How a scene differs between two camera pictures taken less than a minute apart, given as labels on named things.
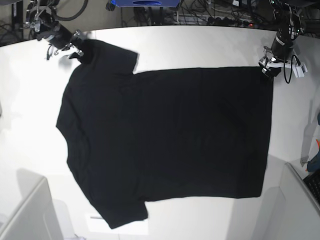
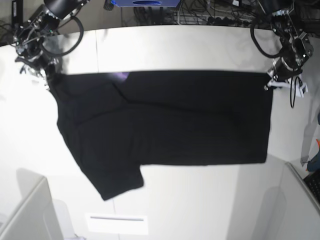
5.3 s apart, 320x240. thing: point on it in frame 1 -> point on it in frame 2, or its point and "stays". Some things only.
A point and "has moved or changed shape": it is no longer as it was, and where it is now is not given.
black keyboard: x=312 y=182 stays
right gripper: x=271 y=67 -> x=286 y=74
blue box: x=147 y=3 stays
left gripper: x=75 y=52 -> x=41 y=64
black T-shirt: x=194 y=133 has moved or changed shape
